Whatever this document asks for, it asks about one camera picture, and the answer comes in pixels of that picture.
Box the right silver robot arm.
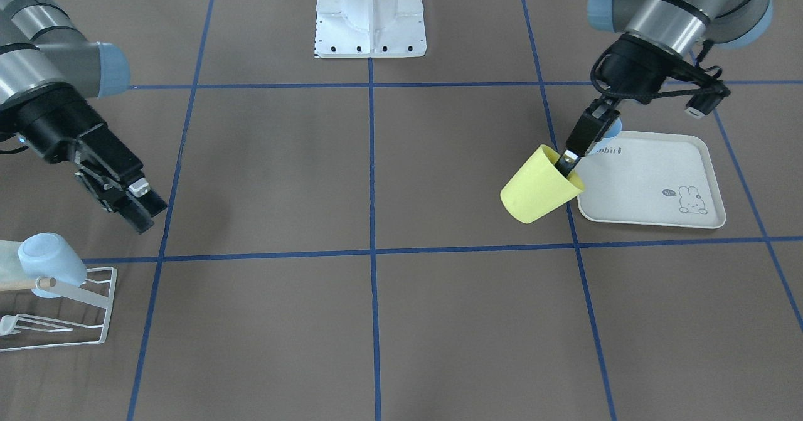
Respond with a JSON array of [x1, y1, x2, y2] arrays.
[[1, 0, 167, 233]]

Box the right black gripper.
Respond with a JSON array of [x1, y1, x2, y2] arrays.
[[2, 86, 168, 233]]

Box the blue cup corner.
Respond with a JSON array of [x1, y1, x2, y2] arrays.
[[18, 232, 88, 287]]

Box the blue cup near base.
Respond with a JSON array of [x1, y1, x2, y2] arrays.
[[602, 117, 622, 141]]

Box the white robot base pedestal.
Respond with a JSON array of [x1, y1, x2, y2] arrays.
[[314, 0, 427, 59]]

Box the white wire cup rack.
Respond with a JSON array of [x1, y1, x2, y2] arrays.
[[2, 267, 119, 353]]

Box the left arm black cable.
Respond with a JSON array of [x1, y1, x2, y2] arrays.
[[590, 38, 728, 103]]

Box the pale green plastic cup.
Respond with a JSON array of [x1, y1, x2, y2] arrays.
[[1, 240, 31, 283]]

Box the yellow plastic cup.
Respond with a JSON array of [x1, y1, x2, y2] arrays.
[[499, 144, 585, 224]]

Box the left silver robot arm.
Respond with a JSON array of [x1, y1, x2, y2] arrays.
[[555, 0, 774, 177]]

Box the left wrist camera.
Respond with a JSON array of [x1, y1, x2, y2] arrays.
[[684, 81, 731, 119]]

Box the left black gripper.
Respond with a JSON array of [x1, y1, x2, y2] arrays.
[[555, 35, 684, 178]]

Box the cream plastic tray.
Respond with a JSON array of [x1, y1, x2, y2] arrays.
[[576, 131, 726, 230]]

